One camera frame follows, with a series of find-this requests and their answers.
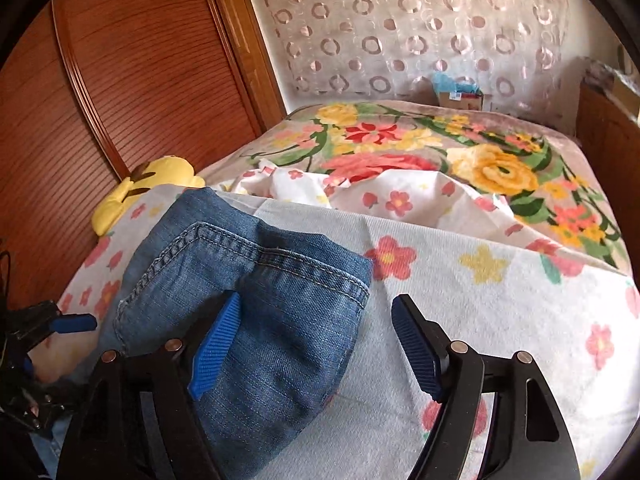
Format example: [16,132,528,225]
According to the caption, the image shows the floral blanket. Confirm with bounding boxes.
[202,101,631,273]

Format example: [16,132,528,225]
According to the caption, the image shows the blue denim jeans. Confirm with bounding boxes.
[96,188,372,479]

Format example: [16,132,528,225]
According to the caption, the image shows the white floral bed sheet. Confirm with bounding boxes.
[29,164,640,480]

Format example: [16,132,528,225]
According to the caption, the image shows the circle patterned curtain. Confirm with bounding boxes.
[250,0,578,113]

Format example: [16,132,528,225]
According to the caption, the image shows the wooden side cabinet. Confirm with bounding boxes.
[576,82,639,284]

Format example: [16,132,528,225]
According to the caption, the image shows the wooden wardrobe door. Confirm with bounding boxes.
[1,0,285,308]

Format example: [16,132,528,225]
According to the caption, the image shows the cardboard box with blue cloth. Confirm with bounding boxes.
[431,72,484,110]

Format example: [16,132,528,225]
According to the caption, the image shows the yellow plush toy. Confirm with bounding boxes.
[91,156,205,236]

